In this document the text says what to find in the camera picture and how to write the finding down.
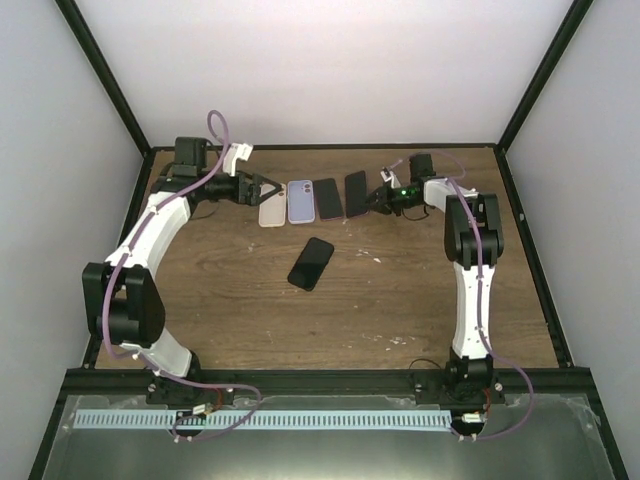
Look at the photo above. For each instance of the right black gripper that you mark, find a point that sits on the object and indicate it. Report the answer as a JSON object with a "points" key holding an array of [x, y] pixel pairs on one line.
{"points": [[385, 203]]}

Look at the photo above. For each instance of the clear plastic sheet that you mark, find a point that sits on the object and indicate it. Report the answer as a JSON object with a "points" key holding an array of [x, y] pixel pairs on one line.
{"points": [[554, 437]]}

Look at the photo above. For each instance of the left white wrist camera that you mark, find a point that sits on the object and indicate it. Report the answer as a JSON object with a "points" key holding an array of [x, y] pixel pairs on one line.
{"points": [[237, 152]]}

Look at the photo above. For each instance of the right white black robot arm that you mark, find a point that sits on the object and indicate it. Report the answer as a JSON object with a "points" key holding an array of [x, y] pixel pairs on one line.
{"points": [[473, 243]]}

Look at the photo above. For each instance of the lilac phone case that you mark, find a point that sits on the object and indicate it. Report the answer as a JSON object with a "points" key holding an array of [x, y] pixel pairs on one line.
{"points": [[300, 202]]}

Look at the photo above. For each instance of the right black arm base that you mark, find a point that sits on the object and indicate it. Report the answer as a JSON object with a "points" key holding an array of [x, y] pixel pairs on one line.
{"points": [[461, 379]]}

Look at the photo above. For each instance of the black front frame rail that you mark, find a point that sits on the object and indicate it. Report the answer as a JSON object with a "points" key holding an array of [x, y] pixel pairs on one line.
{"points": [[393, 383]]}

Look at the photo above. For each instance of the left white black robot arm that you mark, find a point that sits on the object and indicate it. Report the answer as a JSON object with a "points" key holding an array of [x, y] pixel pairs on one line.
{"points": [[123, 305]]}

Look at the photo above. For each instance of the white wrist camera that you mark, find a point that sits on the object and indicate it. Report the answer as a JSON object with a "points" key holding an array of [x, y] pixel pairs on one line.
{"points": [[390, 178], [237, 152]]}

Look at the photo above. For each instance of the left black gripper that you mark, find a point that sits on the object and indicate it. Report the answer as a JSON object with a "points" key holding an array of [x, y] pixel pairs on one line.
{"points": [[252, 195]]}

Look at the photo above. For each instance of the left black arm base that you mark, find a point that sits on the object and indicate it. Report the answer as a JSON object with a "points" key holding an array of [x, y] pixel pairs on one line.
{"points": [[160, 390]]}

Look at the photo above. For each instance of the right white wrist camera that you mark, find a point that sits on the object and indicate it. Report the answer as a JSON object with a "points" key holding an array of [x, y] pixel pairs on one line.
{"points": [[390, 178]]}

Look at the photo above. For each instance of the light blue slotted strip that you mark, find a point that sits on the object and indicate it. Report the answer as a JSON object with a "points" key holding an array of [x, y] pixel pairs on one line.
{"points": [[418, 420]]}

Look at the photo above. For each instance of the black phone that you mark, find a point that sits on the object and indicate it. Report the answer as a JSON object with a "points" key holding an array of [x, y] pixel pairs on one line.
{"points": [[310, 264], [328, 201]]}

